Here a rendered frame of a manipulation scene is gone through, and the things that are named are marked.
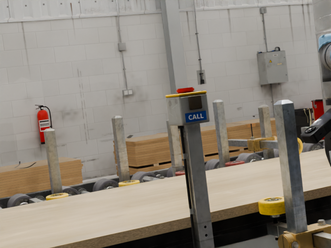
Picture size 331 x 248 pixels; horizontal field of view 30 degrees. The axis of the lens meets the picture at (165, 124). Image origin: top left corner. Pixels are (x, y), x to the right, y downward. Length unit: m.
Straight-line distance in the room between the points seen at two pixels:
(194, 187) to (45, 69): 7.39
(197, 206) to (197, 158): 0.11
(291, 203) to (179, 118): 0.37
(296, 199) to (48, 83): 7.33
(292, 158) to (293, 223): 0.16
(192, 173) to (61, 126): 7.39
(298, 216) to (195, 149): 0.33
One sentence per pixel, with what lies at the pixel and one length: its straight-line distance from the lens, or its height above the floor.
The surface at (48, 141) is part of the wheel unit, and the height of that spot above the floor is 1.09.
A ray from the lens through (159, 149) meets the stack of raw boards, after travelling 7.81.
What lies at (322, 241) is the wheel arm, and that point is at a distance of 1.54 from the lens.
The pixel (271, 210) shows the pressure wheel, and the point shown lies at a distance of 1.66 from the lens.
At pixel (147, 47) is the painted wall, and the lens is 9.22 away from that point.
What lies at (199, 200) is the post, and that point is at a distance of 1.39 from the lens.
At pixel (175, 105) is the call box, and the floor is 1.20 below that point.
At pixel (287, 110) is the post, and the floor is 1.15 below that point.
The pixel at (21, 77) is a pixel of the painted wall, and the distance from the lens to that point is 8.62.
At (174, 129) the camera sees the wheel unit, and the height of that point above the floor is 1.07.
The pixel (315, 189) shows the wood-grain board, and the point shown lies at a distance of 1.83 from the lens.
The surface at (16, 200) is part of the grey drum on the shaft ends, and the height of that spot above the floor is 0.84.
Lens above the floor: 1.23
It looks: 3 degrees down
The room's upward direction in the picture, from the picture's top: 7 degrees counter-clockwise
